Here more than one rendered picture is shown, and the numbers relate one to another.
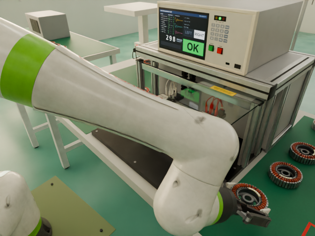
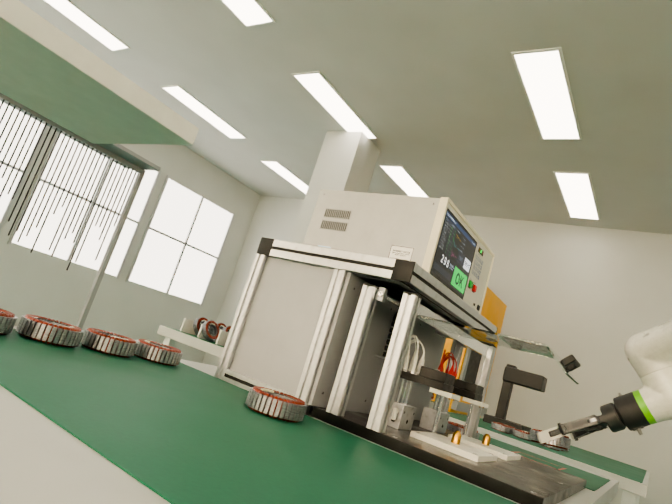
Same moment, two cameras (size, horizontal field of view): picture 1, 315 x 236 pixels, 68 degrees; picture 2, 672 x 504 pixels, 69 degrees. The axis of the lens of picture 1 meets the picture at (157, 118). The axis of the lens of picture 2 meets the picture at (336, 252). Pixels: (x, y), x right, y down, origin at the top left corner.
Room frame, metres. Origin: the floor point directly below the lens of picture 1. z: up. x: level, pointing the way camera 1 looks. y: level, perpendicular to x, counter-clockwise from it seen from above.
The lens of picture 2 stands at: (1.51, 1.05, 0.89)
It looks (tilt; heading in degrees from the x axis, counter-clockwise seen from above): 11 degrees up; 258
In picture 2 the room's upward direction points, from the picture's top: 17 degrees clockwise
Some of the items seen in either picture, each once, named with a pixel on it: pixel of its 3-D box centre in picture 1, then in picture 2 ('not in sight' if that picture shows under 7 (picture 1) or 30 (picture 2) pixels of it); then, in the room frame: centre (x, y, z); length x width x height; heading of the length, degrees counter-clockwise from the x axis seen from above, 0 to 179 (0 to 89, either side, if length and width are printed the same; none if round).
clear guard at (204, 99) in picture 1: (214, 105); (512, 353); (0.69, -0.20, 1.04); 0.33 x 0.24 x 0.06; 133
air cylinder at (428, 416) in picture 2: not in sight; (434, 419); (0.84, -0.24, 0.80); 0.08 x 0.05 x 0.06; 43
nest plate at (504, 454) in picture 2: not in sight; (484, 446); (0.74, -0.13, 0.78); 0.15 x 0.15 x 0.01; 43
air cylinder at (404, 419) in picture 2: not in sight; (398, 414); (1.02, -0.08, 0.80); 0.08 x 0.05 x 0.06; 43
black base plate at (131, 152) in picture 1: (171, 141); (463, 451); (0.84, -0.06, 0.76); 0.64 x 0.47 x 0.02; 43
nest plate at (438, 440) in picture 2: not in sight; (454, 446); (0.92, 0.03, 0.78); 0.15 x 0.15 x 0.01; 43
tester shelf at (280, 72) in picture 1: (218, 55); (389, 294); (1.05, -0.29, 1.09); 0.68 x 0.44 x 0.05; 43
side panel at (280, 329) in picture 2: not in sight; (280, 327); (1.34, -0.13, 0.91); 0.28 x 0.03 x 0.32; 133
